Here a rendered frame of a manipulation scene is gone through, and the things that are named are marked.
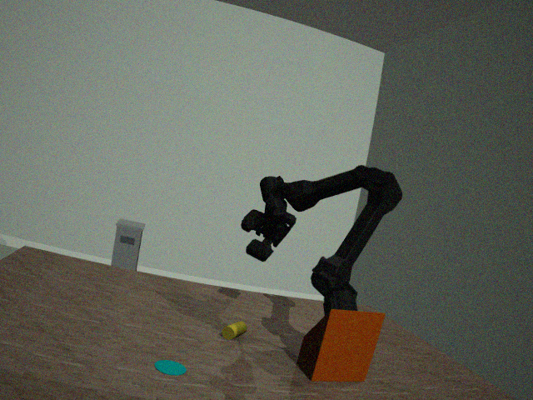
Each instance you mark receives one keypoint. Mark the cyan circle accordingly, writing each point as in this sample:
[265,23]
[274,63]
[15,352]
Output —
[170,368]

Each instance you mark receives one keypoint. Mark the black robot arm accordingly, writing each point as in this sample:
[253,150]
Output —
[331,276]

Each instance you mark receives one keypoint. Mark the yellow tall cylinder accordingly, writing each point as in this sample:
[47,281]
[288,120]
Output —
[234,330]

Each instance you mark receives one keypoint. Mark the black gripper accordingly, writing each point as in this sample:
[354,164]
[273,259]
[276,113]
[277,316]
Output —
[273,233]

